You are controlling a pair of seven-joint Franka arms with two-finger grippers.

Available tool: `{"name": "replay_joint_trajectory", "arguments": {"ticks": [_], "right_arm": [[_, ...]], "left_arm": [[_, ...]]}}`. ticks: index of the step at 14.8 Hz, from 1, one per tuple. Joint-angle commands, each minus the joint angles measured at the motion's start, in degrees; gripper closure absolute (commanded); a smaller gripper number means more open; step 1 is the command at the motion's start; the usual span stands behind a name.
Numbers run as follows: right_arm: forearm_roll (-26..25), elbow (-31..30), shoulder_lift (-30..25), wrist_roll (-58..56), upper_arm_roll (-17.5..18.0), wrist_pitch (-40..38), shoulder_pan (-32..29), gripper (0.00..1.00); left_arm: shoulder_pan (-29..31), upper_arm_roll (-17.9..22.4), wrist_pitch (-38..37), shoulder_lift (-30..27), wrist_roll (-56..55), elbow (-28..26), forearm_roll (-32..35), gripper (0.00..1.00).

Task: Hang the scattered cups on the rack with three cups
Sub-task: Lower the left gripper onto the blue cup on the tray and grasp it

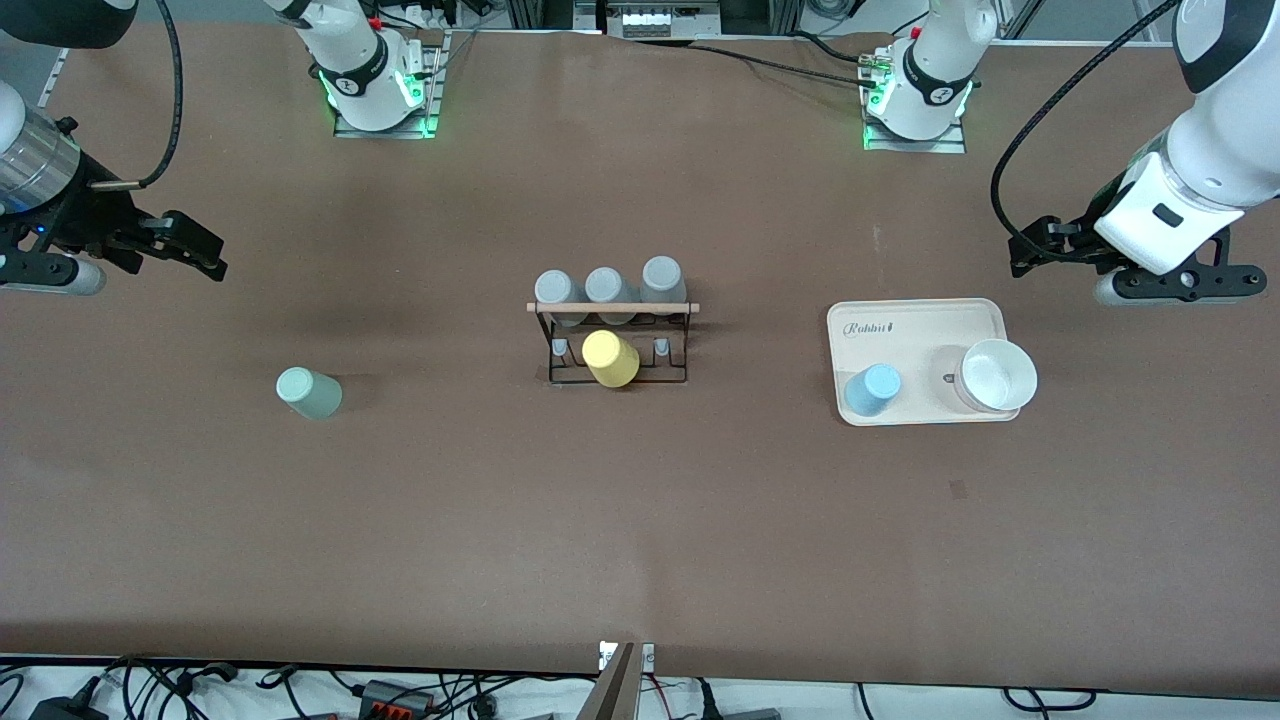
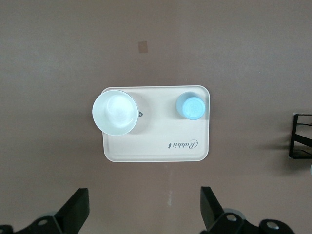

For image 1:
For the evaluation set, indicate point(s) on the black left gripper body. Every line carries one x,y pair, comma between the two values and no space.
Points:
1082,238

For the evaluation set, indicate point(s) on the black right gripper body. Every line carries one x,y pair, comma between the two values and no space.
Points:
88,217

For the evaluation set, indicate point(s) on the mint green cup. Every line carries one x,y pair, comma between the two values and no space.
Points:
308,392

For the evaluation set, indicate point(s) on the light blue cup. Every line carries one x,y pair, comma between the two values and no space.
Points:
872,390

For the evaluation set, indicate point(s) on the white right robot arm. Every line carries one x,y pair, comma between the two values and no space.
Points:
350,40

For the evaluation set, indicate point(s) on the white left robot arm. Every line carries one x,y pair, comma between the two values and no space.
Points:
1230,130

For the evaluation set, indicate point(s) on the white bowl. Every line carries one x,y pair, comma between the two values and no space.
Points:
998,375

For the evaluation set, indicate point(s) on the beige rectangular tray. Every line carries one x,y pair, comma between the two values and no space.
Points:
900,340

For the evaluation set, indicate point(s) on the grey cup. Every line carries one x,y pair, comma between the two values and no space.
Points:
606,284
556,288
662,274

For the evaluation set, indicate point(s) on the yellow cup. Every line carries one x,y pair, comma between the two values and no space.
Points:
610,358

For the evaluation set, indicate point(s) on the grey power strip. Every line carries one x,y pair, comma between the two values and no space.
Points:
650,20

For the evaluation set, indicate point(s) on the black power adapter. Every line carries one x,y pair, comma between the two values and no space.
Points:
65,708

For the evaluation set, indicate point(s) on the black box with orange buttons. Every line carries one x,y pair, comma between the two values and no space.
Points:
395,697

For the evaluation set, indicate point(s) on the grey metal bar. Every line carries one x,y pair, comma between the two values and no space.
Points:
612,695

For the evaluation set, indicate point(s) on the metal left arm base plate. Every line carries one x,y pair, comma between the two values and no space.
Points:
915,147

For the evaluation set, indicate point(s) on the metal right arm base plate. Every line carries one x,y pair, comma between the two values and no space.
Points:
385,132

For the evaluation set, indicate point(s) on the aluminium frame rail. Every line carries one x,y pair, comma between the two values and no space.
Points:
540,12

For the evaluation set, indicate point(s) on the white camera bracket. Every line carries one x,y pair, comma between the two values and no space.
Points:
648,657

